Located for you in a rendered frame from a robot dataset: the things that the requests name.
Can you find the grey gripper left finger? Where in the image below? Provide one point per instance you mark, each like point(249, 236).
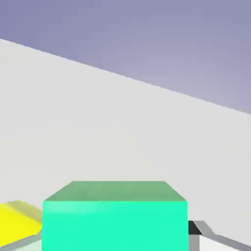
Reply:
point(23, 245)

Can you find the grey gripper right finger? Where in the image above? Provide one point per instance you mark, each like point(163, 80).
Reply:
point(211, 241)

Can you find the small green cube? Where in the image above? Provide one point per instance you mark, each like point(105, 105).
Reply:
point(115, 223)

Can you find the small yellow cube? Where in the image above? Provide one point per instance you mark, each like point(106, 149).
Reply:
point(17, 221)

